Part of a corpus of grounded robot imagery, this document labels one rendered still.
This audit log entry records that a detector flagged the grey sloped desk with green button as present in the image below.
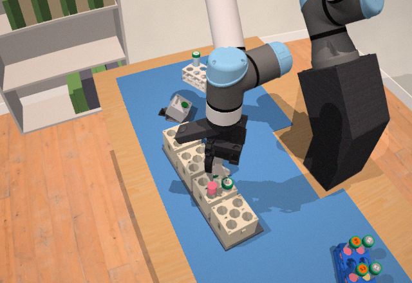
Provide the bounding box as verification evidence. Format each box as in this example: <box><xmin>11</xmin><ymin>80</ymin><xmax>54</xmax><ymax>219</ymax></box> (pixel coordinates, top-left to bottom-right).
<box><xmin>158</xmin><ymin>94</ymin><xmax>192</xmax><ymax>123</ymax></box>

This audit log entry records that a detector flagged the green tube cap with grey dot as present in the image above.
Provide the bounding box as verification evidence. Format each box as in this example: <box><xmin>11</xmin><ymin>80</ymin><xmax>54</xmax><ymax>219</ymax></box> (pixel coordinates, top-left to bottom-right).
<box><xmin>363</xmin><ymin>262</ymin><xmax>382</xmax><ymax>280</ymax></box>

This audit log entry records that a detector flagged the blue bench mat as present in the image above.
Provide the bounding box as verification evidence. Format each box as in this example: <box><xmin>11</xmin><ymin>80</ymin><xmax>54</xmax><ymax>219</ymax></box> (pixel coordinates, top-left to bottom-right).
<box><xmin>116</xmin><ymin>59</ymin><xmax>412</xmax><ymax>283</ymax></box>

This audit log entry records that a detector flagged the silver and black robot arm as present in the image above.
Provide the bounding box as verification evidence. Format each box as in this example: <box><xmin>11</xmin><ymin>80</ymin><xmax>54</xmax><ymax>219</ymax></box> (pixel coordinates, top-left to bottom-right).
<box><xmin>174</xmin><ymin>0</ymin><xmax>384</xmax><ymax>144</ymax></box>

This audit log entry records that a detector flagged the blue tube rack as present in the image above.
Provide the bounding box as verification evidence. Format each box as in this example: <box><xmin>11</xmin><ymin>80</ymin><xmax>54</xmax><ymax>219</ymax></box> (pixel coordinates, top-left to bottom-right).
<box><xmin>333</xmin><ymin>242</ymin><xmax>376</xmax><ymax>283</ymax></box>

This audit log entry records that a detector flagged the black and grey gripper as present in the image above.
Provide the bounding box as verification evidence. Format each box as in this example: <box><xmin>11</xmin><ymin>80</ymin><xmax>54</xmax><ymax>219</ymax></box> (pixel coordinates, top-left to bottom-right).
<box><xmin>205</xmin><ymin>114</ymin><xmax>248</xmax><ymax>181</ymax></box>

